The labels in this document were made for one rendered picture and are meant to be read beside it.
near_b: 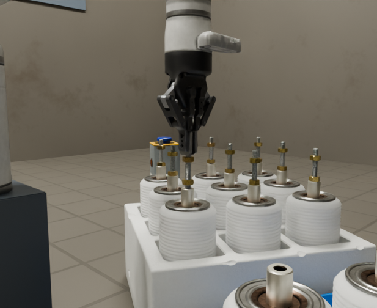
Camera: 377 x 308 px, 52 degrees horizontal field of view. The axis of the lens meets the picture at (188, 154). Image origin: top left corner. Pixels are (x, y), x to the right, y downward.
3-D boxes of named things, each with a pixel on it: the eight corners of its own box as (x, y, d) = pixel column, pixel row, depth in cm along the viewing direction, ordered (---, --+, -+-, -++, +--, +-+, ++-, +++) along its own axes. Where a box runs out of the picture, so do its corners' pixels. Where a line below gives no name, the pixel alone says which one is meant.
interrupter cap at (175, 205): (155, 208, 63) (155, 204, 63) (182, 199, 69) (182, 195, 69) (193, 216, 59) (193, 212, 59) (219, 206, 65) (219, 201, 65)
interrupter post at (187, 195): (177, 208, 64) (177, 188, 63) (186, 205, 66) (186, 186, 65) (189, 210, 62) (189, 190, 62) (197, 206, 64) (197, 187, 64)
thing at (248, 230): (244, 318, 63) (246, 211, 61) (215, 293, 72) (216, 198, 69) (290, 305, 67) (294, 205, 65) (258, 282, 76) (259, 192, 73)
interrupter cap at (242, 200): (247, 211, 62) (248, 206, 62) (223, 200, 69) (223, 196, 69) (285, 205, 65) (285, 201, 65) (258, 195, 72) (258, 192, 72)
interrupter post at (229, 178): (221, 187, 79) (222, 172, 79) (232, 186, 80) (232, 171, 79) (225, 190, 77) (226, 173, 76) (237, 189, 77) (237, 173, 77)
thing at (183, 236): (147, 311, 65) (146, 207, 63) (181, 288, 73) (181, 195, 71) (194, 330, 60) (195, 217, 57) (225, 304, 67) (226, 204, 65)
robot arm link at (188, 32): (211, 46, 53) (212, -1, 52) (151, 52, 59) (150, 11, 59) (244, 53, 60) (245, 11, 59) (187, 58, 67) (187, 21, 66)
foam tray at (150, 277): (152, 384, 58) (151, 271, 55) (125, 274, 95) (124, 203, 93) (370, 343, 68) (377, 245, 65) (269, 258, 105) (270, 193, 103)
